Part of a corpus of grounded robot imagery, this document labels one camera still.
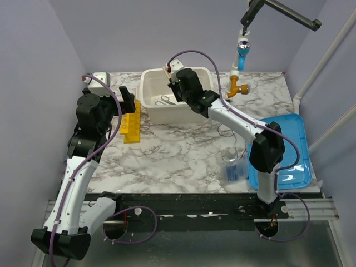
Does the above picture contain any yellow test tube rack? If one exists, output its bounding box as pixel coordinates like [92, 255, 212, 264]
[120, 100, 141, 144]

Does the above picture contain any white plastic tub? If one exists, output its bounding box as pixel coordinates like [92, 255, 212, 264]
[137, 68, 206, 125]

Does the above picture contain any bag of blue pipettes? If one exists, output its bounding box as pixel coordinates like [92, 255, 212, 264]
[220, 157, 249, 184]

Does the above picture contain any blue plastic tray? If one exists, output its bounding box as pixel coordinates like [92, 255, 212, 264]
[247, 113, 313, 190]

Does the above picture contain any wooden stick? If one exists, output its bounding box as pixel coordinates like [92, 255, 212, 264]
[162, 65, 171, 82]

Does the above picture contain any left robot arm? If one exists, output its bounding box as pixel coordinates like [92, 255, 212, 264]
[31, 86, 136, 260]

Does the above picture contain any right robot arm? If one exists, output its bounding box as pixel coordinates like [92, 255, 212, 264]
[163, 67, 285, 218]

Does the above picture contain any faucet pipe assembly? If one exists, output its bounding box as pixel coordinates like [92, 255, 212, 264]
[223, 28, 251, 99]

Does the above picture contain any clear glass flask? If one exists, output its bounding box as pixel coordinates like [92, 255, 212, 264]
[221, 148, 239, 162]

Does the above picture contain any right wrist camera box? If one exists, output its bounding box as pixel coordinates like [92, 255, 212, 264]
[167, 58, 184, 76]

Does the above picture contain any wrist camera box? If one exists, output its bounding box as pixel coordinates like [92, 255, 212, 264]
[82, 72, 111, 97]
[167, 58, 184, 76]

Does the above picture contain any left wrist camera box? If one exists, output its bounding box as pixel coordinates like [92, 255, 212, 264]
[82, 72, 111, 97]

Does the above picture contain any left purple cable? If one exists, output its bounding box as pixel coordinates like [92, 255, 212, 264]
[49, 73, 159, 267]

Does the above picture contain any purple cable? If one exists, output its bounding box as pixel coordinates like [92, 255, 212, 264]
[168, 50, 311, 242]
[49, 73, 159, 267]

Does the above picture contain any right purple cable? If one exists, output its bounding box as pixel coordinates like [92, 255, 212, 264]
[168, 50, 311, 242]

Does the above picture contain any thin black wire loop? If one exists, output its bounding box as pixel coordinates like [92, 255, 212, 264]
[217, 123, 248, 152]

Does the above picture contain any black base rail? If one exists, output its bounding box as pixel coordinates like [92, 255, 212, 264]
[83, 191, 323, 231]

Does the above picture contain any black overhead camera arm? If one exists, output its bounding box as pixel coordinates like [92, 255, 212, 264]
[240, 0, 322, 36]

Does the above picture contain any white wall pipe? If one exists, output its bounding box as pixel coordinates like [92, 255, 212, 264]
[293, 9, 355, 152]

